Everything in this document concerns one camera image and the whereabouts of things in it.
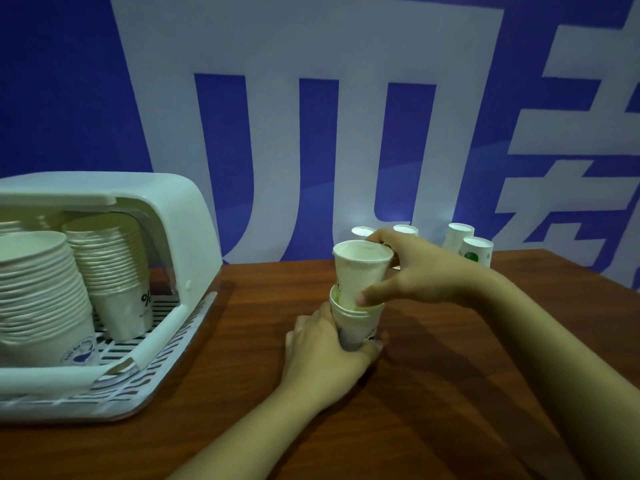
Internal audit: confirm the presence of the person's right hand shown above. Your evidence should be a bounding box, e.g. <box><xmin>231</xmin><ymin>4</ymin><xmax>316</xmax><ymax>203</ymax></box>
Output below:
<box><xmin>355</xmin><ymin>228</ymin><xmax>493</xmax><ymax>308</ymax></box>

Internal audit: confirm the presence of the person's left forearm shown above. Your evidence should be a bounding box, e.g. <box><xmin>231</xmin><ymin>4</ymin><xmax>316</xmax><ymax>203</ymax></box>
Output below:
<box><xmin>167</xmin><ymin>384</ymin><xmax>321</xmax><ymax>480</ymax></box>

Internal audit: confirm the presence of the plain white paper cup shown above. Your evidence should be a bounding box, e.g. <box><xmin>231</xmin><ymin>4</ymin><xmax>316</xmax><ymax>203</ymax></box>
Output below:
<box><xmin>443</xmin><ymin>222</ymin><xmax>476</xmax><ymax>255</ymax></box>

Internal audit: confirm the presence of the blue white backdrop banner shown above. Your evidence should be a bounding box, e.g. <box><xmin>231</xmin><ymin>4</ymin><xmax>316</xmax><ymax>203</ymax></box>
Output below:
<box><xmin>0</xmin><ymin>0</ymin><xmax>640</xmax><ymax>291</ymax></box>

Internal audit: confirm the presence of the person's left hand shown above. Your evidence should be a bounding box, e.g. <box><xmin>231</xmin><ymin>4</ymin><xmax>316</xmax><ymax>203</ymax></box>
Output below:
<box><xmin>279</xmin><ymin>302</ymin><xmax>389</xmax><ymax>411</ymax></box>

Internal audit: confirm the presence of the white slotted drain tray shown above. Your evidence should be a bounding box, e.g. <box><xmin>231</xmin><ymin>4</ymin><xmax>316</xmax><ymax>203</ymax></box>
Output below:
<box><xmin>0</xmin><ymin>292</ymin><xmax>219</xmax><ymax>423</ymax></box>

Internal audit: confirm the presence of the white plastic storage box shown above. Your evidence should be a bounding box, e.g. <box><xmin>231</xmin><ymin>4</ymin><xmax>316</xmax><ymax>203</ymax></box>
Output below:
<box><xmin>0</xmin><ymin>172</ymin><xmax>223</xmax><ymax>425</ymax></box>

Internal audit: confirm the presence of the person's right forearm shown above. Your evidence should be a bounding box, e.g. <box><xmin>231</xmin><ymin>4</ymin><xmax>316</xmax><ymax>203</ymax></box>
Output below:
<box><xmin>469</xmin><ymin>269</ymin><xmax>640</xmax><ymax>480</ymax></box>

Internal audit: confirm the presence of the nested stack of paper cups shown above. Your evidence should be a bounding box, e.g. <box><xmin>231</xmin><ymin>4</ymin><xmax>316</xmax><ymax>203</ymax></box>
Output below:
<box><xmin>61</xmin><ymin>213</ymin><xmax>151</xmax><ymax>295</ymax></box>
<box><xmin>0</xmin><ymin>214</ymin><xmax>66</xmax><ymax>238</ymax></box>
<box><xmin>0</xmin><ymin>230</ymin><xmax>96</xmax><ymax>345</ymax></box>

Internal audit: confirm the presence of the percent print white paper cup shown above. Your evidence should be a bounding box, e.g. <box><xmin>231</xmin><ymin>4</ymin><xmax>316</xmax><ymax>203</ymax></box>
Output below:
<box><xmin>89</xmin><ymin>282</ymin><xmax>155</xmax><ymax>343</ymax></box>

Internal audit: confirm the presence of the brown wooden table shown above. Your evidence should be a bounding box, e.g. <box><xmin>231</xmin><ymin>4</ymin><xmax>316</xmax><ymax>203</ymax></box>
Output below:
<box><xmin>0</xmin><ymin>249</ymin><xmax>640</xmax><ymax>480</ymax></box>

